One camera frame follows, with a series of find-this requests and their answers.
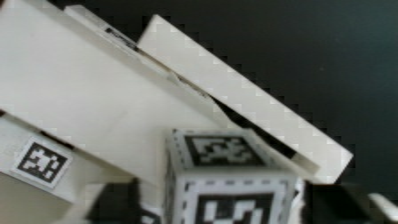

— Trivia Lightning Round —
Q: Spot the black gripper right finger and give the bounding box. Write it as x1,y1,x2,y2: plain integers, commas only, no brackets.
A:
301,184,398,224

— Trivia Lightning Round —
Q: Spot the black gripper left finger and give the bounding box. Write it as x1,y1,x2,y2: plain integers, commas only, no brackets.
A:
64,178,148,224

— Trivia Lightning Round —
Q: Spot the white chair leg block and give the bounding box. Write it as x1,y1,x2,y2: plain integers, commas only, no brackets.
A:
164,129,299,224

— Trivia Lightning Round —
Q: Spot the white chair seat part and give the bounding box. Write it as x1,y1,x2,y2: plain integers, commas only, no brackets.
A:
64,4,354,184

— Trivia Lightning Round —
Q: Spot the white chair back frame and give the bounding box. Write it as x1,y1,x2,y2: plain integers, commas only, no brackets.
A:
0,0,233,224

